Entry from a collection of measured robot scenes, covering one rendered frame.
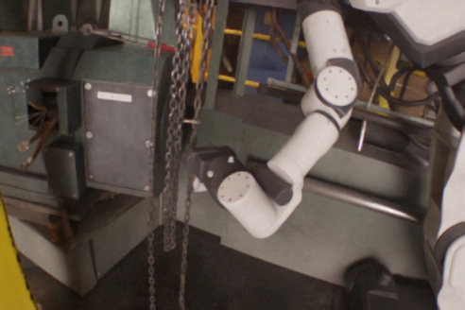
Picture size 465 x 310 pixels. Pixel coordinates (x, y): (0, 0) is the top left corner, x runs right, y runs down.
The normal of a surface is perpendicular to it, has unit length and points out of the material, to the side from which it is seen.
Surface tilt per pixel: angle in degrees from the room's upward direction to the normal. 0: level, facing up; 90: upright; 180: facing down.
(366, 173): 90
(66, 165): 90
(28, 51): 90
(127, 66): 45
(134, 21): 90
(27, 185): 62
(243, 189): 41
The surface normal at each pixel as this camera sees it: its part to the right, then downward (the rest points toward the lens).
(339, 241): -0.38, 0.33
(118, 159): -0.05, 0.40
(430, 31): -0.57, 0.52
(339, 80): 0.07, -0.23
